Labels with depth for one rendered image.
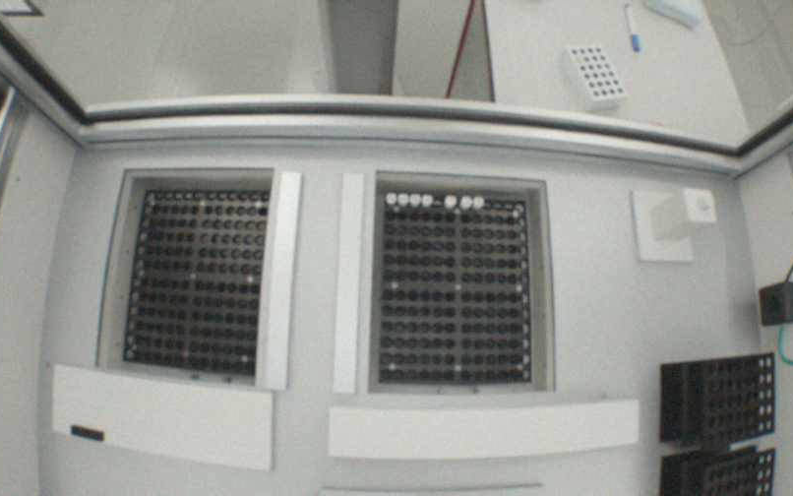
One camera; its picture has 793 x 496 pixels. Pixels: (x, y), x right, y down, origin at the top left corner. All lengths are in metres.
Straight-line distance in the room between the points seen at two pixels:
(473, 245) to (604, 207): 0.17
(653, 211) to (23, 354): 0.77
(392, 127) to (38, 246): 0.45
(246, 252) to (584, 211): 0.41
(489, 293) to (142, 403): 0.42
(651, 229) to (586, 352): 0.17
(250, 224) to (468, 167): 0.28
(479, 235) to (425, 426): 0.26
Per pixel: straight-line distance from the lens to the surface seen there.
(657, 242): 0.59
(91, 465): 0.59
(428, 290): 0.52
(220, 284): 0.58
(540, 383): 0.59
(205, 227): 0.61
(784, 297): 0.62
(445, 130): 0.49
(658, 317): 0.58
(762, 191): 0.70
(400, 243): 0.56
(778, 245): 0.68
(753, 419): 0.56
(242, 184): 0.65
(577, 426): 0.48
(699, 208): 0.54
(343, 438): 0.44
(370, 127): 0.49
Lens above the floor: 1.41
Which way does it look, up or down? 75 degrees down
